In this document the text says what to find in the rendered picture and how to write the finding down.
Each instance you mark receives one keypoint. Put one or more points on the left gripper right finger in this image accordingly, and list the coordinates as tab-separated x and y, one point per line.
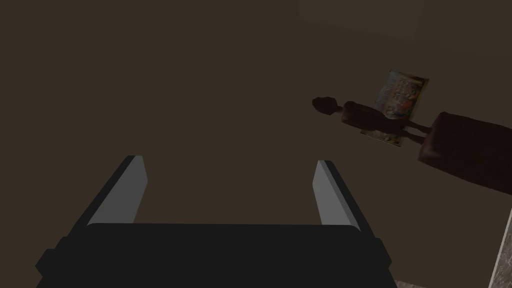
332	200

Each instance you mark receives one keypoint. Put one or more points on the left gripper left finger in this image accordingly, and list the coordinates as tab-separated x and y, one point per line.
122	196

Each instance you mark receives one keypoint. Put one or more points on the dark brown figure statue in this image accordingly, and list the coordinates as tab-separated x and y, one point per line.
360	116

